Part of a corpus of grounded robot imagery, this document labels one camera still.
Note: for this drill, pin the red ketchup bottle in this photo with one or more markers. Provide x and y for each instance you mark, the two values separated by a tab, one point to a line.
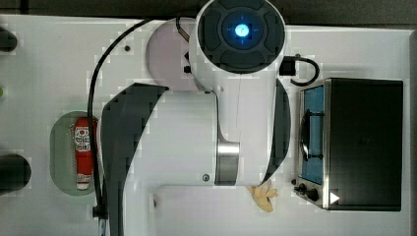
83	154

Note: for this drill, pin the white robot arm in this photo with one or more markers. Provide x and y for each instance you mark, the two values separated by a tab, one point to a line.
210	111

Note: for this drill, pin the green oval strainer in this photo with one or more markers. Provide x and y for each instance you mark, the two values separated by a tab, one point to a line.
62	164

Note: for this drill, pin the grey round plate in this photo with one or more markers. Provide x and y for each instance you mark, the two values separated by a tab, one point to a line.
166	58

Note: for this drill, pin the peeled banana toy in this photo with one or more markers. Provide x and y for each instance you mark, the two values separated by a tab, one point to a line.
262	195

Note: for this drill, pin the black toaster oven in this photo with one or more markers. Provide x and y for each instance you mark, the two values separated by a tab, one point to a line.
350	144

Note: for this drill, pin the black cylinder lower left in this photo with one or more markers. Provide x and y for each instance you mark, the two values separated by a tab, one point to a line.
15	173

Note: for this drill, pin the black cylinder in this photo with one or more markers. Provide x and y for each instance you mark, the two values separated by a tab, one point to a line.
15	173
8	41

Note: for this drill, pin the black cylinder upper left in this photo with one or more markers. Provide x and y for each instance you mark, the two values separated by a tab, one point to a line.
8	41

